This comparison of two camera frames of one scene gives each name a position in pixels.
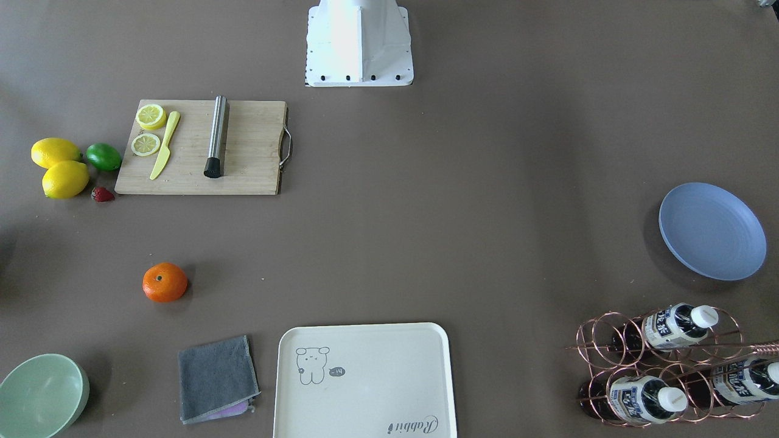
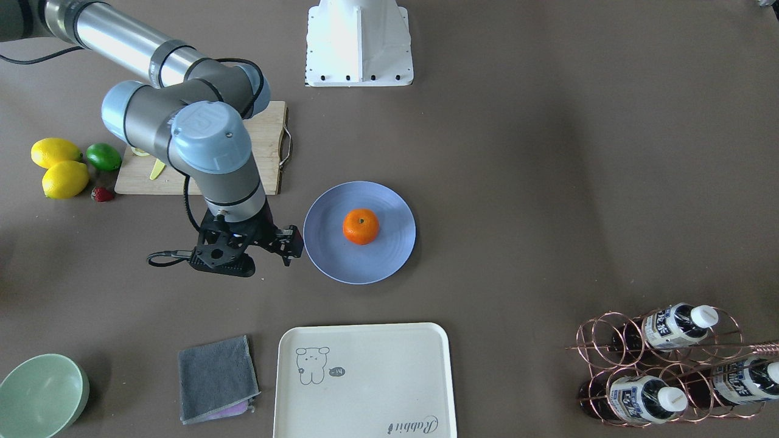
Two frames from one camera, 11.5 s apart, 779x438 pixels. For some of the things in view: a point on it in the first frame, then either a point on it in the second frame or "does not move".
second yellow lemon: [65, 179] does not move
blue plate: [712, 232] -> [336, 255]
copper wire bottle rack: [675, 366] does not move
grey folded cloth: [217, 380] does not move
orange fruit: [164, 282] -> [361, 226]
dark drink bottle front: [630, 400] does not move
